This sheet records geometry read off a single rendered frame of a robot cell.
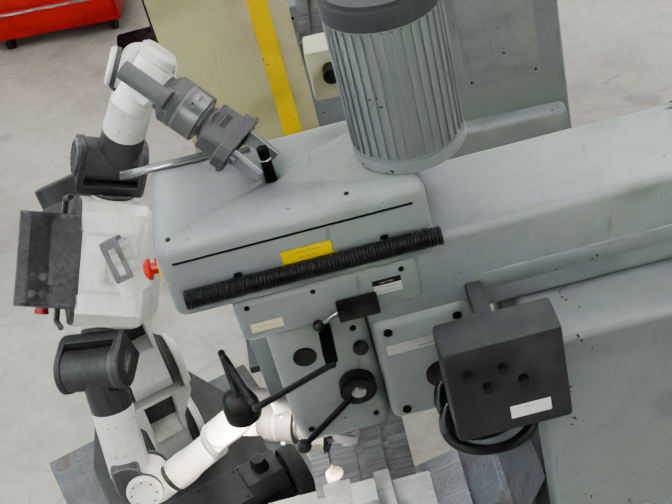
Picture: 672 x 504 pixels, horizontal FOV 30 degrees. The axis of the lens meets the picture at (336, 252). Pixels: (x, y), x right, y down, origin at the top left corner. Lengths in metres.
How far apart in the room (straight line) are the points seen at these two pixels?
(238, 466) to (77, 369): 0.97
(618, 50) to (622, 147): 3.60
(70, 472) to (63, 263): 1.44
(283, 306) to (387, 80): 0.46
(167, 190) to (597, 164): 0.77
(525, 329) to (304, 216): 0.41
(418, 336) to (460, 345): 0.30
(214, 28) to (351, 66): 1.98
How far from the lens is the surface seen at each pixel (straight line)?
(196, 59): 4.03
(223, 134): 2.15
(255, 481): 3.43
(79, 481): 3.94
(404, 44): 1.98
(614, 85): 5.68
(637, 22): 6.11
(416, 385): 2.40
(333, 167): 2.17
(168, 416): 3.46
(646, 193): 2.26
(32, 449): 4.71
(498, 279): 2.28
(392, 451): 2.93
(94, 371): 2.65
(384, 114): 2.05
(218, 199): 2.18
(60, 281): 2.63
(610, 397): 2.39
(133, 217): 2.64
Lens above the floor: 3.13
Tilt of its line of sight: 39 degrees down
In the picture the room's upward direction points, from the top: 15 degrees counter-clockwise
